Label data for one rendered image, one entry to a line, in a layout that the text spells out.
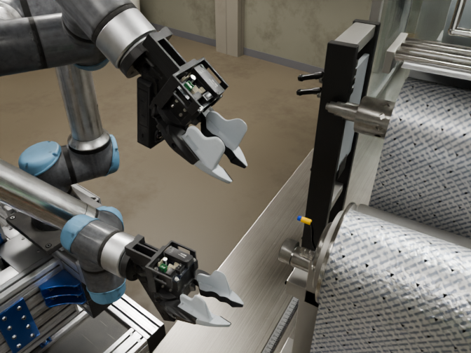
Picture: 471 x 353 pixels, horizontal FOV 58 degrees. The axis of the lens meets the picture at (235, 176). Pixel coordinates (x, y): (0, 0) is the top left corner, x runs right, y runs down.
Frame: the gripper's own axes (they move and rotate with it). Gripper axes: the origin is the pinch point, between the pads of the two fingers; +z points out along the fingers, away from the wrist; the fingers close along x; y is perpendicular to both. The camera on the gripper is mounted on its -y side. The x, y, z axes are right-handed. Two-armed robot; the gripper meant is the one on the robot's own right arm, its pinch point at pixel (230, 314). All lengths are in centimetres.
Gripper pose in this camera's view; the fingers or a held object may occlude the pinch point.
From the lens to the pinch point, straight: 73.1
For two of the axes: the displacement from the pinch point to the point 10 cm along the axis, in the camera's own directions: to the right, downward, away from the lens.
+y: 0.0, -8.1, -5.9
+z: 8.7, 3.0, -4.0
